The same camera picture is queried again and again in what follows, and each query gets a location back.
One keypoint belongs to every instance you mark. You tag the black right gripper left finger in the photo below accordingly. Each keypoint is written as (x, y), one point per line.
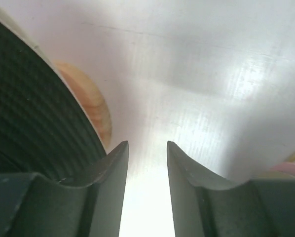
(86, 205)

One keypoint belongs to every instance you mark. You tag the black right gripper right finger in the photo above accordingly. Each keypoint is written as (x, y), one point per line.
(205, 204)

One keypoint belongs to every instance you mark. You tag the black baseball cap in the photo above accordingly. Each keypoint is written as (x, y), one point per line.
(42, 127)

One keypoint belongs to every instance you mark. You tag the pink baseball cap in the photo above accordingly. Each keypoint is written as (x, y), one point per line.
(285, 167)

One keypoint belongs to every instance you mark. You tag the cream beige baseball cap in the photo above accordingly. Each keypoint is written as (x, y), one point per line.
(9, 23)

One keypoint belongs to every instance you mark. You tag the wooden hat stand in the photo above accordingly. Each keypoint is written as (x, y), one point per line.
(90, 98)

